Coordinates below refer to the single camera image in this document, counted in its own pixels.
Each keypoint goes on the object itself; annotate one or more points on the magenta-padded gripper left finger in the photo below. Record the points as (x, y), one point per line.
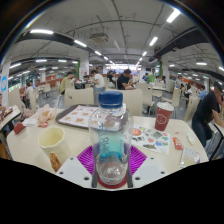
(85, 159)

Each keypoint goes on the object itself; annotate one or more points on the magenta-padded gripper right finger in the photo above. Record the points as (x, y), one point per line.
(137, 159)

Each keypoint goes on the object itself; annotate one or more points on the clear blue-capped water bottle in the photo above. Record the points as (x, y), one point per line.
(111, 133)

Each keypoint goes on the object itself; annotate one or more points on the printed sticker sheet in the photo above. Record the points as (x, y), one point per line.
(151, 140)

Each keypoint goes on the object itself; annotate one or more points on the small red sauce packet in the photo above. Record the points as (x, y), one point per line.
(177, 143)

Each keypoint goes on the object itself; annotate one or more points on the dark food tray with liner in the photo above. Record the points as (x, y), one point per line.
(73, 116)

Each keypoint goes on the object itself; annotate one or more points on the red paper cup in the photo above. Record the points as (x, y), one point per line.
(163, 118)

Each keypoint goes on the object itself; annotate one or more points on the clear plastic bag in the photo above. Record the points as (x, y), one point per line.
(190, 156)

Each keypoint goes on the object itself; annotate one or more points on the small white packet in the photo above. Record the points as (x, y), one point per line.
(190, 138)

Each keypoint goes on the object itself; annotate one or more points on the cream chair with round hole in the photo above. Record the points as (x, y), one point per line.
(133, 101)
(80, 96)

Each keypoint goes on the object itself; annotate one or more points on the cream chairs group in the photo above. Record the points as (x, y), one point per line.
(146, 95)

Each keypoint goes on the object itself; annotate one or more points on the white paper sheet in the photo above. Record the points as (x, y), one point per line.
(30, 122)

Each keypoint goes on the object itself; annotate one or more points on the person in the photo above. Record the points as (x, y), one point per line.
(99, 80)
(122, 80)
(205, 111)
(65, 84)
(29, 91)

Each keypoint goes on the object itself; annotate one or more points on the neighbouring cream table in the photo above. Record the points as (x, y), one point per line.
(9, 117)

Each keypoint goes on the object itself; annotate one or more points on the ceiling air conditioner unit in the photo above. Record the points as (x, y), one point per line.
(99, 37)

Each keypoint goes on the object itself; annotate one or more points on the ceiling lights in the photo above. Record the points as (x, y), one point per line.
(173, 15)

